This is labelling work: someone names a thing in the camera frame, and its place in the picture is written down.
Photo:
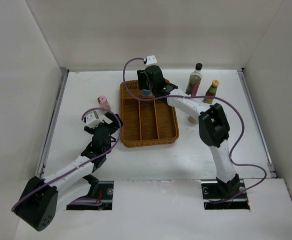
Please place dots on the yellow cap chili sauce bottle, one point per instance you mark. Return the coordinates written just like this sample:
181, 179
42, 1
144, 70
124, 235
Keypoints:
211, 92

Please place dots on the left metal table rail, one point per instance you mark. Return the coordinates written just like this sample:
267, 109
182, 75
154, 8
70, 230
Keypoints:
42, 160

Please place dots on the pink lid spice jar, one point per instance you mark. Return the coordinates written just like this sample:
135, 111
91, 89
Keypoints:
103, 103

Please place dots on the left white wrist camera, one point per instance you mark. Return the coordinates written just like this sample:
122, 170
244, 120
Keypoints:
92, 120

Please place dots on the metal table rail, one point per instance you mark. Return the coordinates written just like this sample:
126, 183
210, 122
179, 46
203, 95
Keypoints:
42, 160
271, 167

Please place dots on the tall dark sauce bottle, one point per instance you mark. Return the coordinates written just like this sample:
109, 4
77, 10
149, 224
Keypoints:
194, 80

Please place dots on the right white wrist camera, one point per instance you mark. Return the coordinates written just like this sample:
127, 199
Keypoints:
150, 60

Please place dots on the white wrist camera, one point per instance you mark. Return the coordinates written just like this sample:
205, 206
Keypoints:
92, 120
150, 60

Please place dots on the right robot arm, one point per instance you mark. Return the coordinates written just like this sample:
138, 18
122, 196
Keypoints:
213, 124

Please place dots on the right metal table rail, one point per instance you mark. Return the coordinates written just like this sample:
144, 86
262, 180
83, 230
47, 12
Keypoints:
271, 167

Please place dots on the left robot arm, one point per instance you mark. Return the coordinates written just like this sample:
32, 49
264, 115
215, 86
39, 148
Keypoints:
38, 202

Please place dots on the brown wicker divided basket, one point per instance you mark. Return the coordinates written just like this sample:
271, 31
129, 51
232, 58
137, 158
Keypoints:
145, 123

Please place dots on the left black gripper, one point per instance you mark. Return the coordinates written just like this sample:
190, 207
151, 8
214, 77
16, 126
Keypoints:
115, 123

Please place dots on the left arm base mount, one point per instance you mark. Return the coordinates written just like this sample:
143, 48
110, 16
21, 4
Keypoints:
98, 198

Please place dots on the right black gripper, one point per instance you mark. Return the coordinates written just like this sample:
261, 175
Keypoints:
142, 77

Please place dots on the black cap brown spice bottle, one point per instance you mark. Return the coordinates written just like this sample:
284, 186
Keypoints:
192, 120

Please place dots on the blue label silver cap jar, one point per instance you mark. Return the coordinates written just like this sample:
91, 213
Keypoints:
146, 92

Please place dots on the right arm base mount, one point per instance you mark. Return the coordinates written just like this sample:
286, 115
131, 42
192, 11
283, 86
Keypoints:
215, 199

